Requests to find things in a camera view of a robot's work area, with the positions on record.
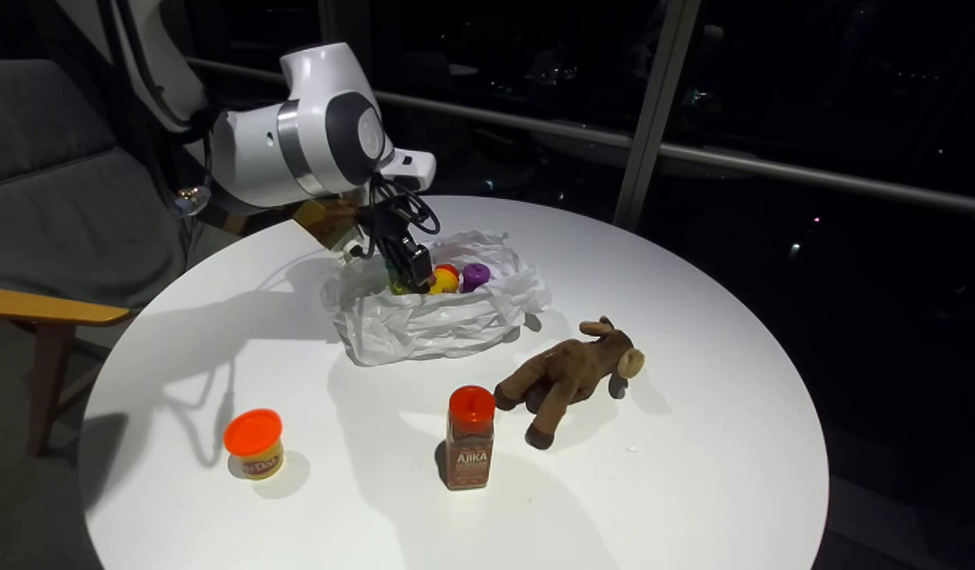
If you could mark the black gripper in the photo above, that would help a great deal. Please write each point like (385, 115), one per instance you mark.
(388, 225)

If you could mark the yellow play-doh tub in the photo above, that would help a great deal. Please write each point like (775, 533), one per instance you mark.
(444, 281)

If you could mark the small purple plastic cup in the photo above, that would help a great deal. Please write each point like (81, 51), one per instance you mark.
(475, 276)

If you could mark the spice jar with orange lid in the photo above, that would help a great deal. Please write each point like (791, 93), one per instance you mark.
(468, 439)

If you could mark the brown plush moose toy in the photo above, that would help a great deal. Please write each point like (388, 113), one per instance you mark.
(557, 376)

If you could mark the play-doh tub with orange lid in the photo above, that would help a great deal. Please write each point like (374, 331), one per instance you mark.
(253, 439)

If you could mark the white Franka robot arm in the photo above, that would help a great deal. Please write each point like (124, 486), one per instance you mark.
(299, 130)

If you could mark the white crumpled plastic bag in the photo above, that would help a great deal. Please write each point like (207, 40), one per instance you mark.
(435, 322)

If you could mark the grey armchair with wooden armrests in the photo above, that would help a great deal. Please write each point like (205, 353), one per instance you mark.
(64, 209)

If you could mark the grey horizontal handrail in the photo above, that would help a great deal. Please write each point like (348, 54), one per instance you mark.
(742, 161)

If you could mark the grey window frame post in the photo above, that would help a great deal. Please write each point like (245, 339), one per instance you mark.
(657, 105)

